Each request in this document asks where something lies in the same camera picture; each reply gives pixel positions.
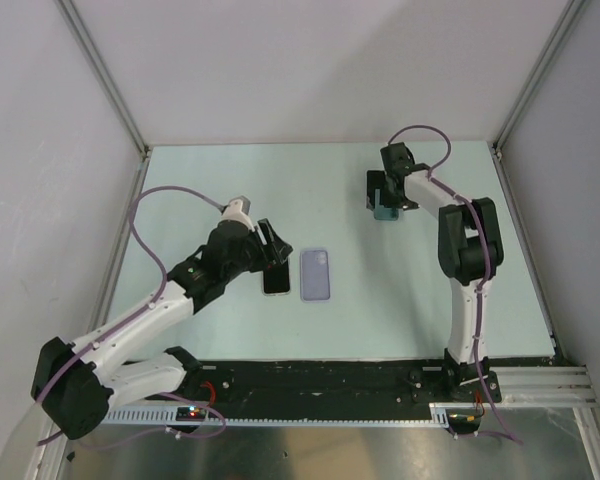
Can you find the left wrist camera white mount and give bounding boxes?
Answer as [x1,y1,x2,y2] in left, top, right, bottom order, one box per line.
[221,196,255,231]

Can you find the aluminium frame rail front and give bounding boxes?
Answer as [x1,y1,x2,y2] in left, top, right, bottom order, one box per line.
[99,364,594,406]

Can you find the white slotted cable duct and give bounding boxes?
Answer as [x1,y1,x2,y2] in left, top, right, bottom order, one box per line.
[102,403,460,428]

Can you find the aluminium corner post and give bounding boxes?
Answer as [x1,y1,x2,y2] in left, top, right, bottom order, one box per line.
[54,0,151,161]
[489,0,589,161]

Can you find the white phone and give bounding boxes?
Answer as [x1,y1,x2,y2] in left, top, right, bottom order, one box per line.
[262,264,292,297]

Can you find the left aluminium corner post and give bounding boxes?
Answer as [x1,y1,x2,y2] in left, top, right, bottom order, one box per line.
[54,0,151,161]

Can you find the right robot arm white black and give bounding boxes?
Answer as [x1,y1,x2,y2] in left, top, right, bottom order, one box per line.
[366,143,504,402]

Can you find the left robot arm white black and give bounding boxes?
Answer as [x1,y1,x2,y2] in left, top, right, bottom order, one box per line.
[31,219,293,440]

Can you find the right aluminium corner post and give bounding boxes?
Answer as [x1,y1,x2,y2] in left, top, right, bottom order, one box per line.
[489,0,589,161]

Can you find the purple phone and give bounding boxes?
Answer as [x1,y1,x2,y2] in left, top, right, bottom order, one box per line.
[300,248,331,302]

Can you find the teal phone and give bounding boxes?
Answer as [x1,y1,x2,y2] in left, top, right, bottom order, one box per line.
[372,189,400,221]

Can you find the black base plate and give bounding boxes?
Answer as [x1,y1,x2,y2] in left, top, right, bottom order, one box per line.
[172,359,502,420]

